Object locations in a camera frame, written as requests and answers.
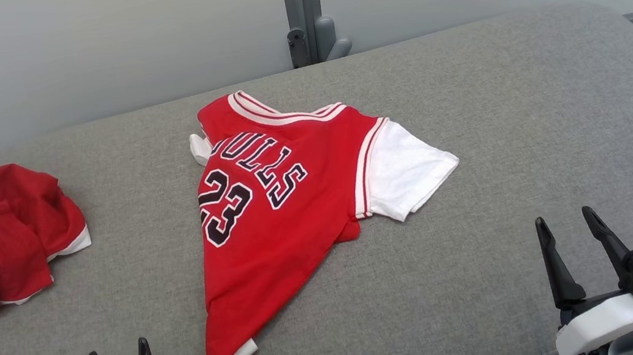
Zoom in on red shorts with white stripe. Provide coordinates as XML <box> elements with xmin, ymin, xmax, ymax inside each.
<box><xmin>0</xmin><ymin>154</ymin><xmax>101</xmax><ymax>317</ymax></box>

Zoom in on red Bulls 23 jersey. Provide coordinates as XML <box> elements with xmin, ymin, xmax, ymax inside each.
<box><xmin>169</xmin><ymin>60</ymin><xmax>488</xmax><ymax>355</ymax></box>

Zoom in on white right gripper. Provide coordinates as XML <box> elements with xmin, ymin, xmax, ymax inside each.
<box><xmin>535</xmin><ymin>199</ymin><xmax>633</xmax><ymax>355</ymax></box>

